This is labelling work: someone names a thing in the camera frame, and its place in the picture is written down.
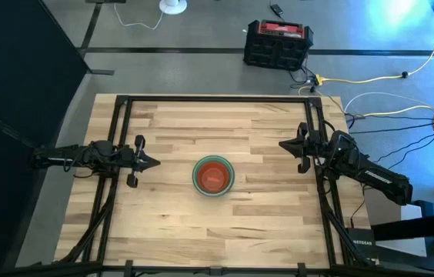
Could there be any black Netgear router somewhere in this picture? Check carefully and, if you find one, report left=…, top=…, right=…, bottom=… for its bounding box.
left=346, top=226, right=376, bottom=265

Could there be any yellow extension cable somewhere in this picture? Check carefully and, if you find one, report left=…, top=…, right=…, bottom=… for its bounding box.
left=314, top=0, right=434, bottom=86

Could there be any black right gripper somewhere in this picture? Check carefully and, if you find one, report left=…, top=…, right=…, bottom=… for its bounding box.
left=278, top=122, right=332, bottom=175

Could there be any red and black toolbox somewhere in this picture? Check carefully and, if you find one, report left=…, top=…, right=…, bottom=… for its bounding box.
left=242, top=18, right=315, bottom=72

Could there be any orange plastic bowl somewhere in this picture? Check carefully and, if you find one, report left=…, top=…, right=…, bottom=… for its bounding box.
left=197, top=161, right=231, bottom=194

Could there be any black equipment stand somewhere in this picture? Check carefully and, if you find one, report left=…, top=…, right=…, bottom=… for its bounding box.
left=370, top=117, right=434, bottom=277

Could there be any thin white fan cable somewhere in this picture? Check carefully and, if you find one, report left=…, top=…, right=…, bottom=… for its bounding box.
left=113, top=2, right=164, bottom=32

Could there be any white round fan base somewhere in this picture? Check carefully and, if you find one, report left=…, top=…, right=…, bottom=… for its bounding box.
left=158, top=0, right=188, bottom=16

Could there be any small black power adapter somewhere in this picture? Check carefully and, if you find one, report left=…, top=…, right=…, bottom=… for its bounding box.
left=269, top=2, right=285, bottom=19

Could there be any long white floor cable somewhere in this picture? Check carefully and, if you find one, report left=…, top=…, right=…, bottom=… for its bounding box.
left=342, top=91, right=434, bottom=121

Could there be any black metal table frame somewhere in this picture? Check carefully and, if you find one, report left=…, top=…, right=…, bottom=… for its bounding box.
left=57, top=94, right=360, bottom=277

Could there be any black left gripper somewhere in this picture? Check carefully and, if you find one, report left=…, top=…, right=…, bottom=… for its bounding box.
left=122, top=134, right=162, bottom=189

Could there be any black floor cable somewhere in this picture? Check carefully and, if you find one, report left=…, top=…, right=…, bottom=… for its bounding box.
left=347, top=122, right=434, bottom=135
left=372, top=132, right=434, bottom=170

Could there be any grey box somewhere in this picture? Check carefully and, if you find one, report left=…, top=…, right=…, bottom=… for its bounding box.
left=362, top=184, right=402, bottom=228

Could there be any large black partition panel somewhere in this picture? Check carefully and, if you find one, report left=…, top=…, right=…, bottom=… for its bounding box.
left=0, top=0, right=89, bottom=277

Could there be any large translucent green bowl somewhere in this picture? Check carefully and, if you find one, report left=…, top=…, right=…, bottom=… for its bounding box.
left=191, top=154, right=236, bottom=199

